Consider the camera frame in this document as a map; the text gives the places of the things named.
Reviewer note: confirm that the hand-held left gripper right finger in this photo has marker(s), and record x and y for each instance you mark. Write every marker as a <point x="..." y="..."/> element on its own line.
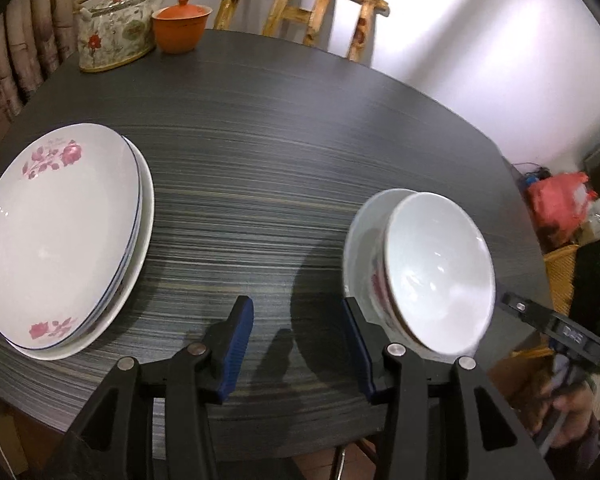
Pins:
<point x="361" y="355"/>

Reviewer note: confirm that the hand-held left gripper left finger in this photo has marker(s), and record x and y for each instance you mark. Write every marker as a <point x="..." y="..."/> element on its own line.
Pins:
<point x="235" y="350"/>

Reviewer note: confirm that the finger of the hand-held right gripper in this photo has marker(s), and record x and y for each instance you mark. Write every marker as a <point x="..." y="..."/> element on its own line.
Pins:
<point x="527" y="310"/>

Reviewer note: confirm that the small floral bowl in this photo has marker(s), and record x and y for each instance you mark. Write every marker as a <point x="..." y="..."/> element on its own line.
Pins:
<point x="440" y="270"/>

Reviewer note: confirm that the white plate with blue rim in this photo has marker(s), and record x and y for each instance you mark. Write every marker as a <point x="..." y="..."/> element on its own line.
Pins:
<point x="136" y="220"/>

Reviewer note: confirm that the plain white plate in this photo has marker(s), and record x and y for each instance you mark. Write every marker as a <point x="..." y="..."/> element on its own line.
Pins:
<point x="149" y="205"/>

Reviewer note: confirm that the white plate with pink roses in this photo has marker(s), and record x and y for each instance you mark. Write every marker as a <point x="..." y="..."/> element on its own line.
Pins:
<point x="55" y="240"/>

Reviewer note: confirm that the person's right hand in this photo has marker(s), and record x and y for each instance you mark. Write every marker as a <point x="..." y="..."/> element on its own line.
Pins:
<point x="575" y="415"/>

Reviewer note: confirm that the wicker basket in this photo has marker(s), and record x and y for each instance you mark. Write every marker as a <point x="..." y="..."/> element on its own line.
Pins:
<point x="560" y="280"/>

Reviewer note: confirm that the red plastic bag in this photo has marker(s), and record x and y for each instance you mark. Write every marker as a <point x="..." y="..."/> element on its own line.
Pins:
<point x="555" y="205"/>

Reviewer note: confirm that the orange lidded cup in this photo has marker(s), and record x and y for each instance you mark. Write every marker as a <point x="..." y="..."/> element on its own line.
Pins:
<point x="180" y="27"/>

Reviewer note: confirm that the floral ceramic teapot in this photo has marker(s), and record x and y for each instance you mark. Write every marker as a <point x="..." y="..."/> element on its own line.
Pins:
<point x="112" y="30"/>

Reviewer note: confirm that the wooden chair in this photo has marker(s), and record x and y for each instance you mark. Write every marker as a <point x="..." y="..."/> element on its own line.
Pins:
<point x="300" y="5"/>

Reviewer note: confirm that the beige curtain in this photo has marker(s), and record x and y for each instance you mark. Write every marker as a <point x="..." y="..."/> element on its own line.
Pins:
<point x="25" y="50"/>

